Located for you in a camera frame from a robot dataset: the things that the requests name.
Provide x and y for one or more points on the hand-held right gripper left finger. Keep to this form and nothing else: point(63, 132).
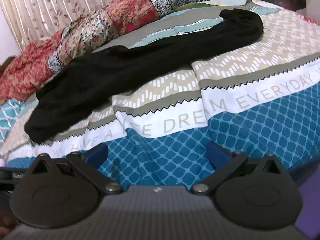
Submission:
point(96, 153)

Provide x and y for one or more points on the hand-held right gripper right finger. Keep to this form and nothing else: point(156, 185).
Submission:
point(217, 153)

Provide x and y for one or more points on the black pants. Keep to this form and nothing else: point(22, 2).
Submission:
point(100, 80)

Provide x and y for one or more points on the patterned bedsheet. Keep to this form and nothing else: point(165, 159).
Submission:
point(250, 120)

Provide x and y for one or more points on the purple cloth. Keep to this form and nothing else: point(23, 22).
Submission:
point(310, 205)

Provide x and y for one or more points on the patchwork floral quilt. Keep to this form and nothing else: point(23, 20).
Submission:
point(32, 65)

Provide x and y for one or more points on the pale green pillow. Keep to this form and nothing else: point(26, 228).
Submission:
point(200, 4)

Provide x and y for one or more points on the striped leaf print curtain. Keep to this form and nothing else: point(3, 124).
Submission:
point(50, 5)

